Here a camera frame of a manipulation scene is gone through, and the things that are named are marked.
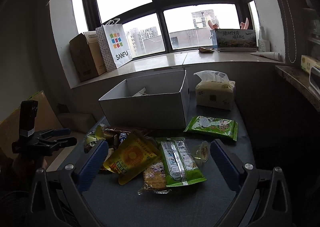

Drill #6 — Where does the dotted paper bag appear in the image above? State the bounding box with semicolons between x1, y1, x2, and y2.
95;25;117;72

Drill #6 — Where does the brown cardboard box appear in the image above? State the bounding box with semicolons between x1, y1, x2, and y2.
69;31;107;82

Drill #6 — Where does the white framed mirror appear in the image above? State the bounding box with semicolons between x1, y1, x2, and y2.
309;66;320;95

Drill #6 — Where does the small beige tissue box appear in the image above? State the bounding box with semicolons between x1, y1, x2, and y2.
300;55;320;74

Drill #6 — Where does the white tube on sill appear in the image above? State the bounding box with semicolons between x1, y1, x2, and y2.
251;52;282;62

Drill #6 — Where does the yellow cracker packet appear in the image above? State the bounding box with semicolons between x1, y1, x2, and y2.
138;160;170;195

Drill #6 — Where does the small wrapper on sill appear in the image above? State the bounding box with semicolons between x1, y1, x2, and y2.
199;47;215;53

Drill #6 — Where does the yellow orange snack pouch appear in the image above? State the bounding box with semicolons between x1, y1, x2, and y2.
103;131;160;185

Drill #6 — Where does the soft tissue pack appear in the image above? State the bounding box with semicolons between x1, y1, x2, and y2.
194;70;235;110

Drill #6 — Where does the green wet wipes pack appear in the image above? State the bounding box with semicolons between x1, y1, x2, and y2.
184;116;239;141

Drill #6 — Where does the printed tissue box on sill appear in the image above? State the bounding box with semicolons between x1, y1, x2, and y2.
210;29;257;52

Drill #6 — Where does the small jelly cup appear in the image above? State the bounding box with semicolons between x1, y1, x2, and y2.
191;141;210;163

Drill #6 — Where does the white bottle on sill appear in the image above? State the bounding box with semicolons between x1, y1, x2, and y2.
258;26;270;52

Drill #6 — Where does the white SANFU paper bag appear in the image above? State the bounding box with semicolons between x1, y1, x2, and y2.
103;18;132;69

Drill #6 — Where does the dark brown snack bag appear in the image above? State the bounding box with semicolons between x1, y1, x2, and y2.
83;124;148;154

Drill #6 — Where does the white cardboard storage box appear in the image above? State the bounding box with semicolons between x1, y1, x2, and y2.
99;70;190;131

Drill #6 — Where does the long green snack pack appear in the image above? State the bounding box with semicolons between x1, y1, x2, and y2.
156;137;207;187

